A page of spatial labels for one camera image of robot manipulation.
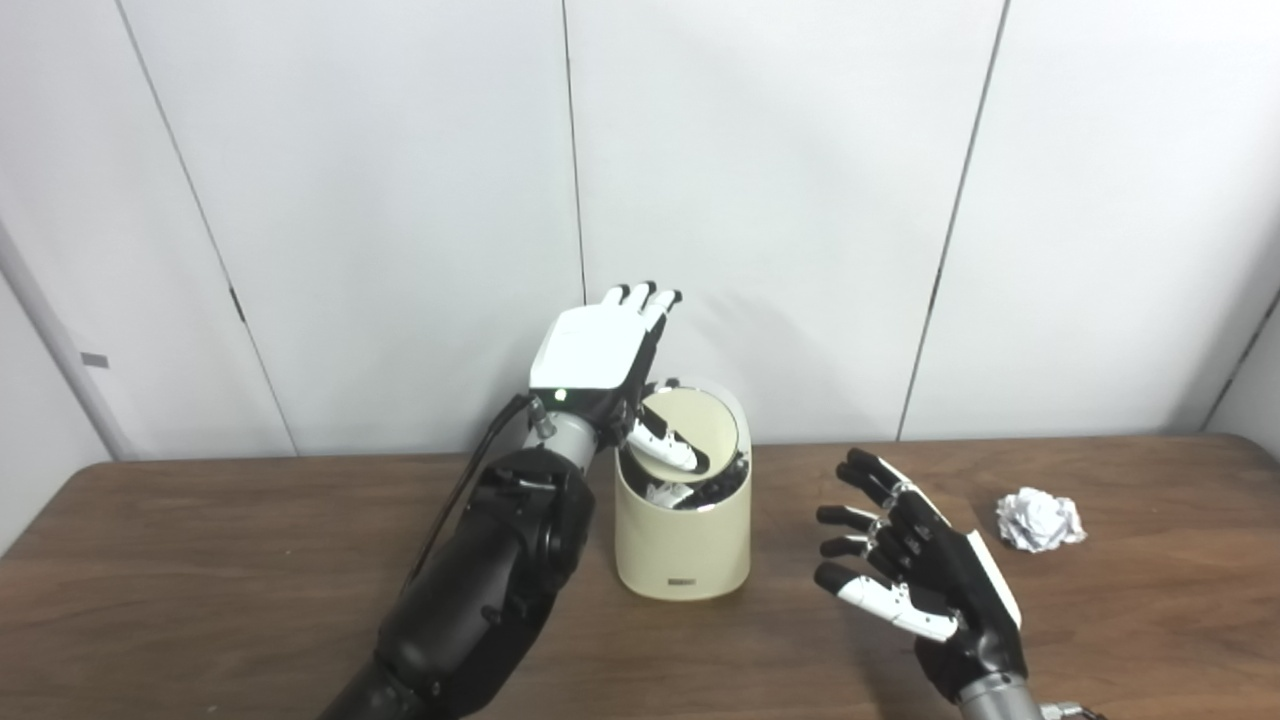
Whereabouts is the cream-colored desktop trash bin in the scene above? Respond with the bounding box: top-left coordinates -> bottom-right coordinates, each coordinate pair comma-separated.
613,377 -> 753,602

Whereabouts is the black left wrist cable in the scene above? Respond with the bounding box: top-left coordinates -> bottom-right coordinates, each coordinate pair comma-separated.
400,393 -> 541,601

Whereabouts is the round cream bin lid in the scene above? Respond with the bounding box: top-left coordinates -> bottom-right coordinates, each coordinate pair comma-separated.
635,387 -> 741,484

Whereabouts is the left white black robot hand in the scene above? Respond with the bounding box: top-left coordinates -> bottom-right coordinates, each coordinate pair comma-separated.
528,282 -> 713,476

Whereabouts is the white wall pole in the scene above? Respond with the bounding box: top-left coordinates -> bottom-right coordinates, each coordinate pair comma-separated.
0,220 -> 136,461

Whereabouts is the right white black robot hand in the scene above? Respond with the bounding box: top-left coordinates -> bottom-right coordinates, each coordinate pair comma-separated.
813,448 -> 1029,701

